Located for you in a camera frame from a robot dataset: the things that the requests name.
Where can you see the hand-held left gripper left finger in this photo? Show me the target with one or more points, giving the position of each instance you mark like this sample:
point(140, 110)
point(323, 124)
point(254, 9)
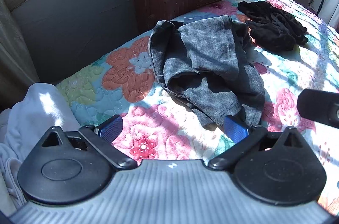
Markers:
point(110, 130)

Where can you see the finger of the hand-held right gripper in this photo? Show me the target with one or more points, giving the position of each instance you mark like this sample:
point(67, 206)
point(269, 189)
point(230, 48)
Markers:
point(317, 107)

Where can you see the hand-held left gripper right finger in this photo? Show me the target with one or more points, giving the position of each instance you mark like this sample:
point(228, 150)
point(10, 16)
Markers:
point(235, 130)

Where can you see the grey button shirt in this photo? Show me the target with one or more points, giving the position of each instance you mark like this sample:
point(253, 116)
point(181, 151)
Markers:
point(209, 54)

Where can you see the pile of white clothes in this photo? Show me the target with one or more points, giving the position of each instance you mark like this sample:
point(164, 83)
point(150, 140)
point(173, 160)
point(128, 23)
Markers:
point(34, 112)

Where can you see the floral quilt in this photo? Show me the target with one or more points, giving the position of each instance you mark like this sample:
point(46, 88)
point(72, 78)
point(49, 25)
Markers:
point(132, 75)

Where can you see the dark brown garment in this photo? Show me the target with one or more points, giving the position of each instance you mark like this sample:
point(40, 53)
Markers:
point(272, 25)

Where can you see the beige side curtain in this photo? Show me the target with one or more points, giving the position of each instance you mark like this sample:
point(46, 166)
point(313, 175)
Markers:
point(13, 54)

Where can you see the red suitcase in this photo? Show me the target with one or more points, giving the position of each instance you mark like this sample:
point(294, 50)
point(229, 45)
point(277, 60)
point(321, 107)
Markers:
point(164, 5)

